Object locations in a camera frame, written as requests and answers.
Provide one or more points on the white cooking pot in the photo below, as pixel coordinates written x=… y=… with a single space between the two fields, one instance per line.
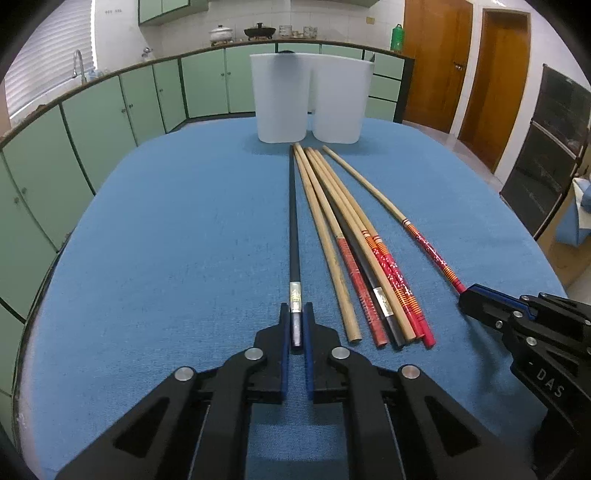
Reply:
x=220 y=34

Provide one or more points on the brown wooden door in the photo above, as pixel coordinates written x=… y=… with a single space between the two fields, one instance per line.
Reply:
x=436 y=64
x=501 y=87

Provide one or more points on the pile of bamboo chopsticks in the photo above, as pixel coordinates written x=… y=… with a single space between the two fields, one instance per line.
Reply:
x=392 y=272

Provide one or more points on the black glass-door cabinet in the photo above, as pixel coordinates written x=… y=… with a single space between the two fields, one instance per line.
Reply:
x=549 y=152

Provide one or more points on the white plastic container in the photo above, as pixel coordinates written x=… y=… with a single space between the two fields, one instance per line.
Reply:
x=341 y=97
x=281 y=97

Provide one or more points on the small chrome tap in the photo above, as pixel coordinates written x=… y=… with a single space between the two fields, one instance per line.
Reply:
x=147 y=53

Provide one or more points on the blue cloth bundle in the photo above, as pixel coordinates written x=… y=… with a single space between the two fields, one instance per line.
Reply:
x=577 y=217

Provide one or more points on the chrome kitchen faucet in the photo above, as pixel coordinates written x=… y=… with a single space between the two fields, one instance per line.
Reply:
x=77 y=62

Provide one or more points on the black wok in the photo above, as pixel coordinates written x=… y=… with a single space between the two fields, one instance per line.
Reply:
x=261 y=31

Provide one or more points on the green kitchen base cabinets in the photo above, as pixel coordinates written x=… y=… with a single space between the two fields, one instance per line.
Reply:
x=92 y=120

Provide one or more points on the wooden chopstick dark red end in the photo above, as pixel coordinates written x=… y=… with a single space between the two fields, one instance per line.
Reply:
x=355 y=272

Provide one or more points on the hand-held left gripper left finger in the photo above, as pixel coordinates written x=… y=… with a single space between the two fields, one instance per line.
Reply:
x=285 y=369

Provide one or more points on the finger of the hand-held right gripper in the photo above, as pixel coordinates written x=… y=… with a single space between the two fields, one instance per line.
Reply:
x=489 y=309
x=558 y=308

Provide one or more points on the green thermos bottle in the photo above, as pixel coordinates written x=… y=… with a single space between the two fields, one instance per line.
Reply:
x=397 y=38

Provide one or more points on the white window blind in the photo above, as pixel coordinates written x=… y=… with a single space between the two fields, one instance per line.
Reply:
x=41 y=64

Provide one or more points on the green kitchen wall cabinets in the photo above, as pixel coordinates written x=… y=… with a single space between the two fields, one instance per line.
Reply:
x=157 y=9

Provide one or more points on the wooden chopstick red patterned end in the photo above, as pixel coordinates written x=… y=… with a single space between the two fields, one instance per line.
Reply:
x=369 y=189

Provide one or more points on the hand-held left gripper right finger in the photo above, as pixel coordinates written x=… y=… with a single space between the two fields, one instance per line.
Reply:
x=308 y=369

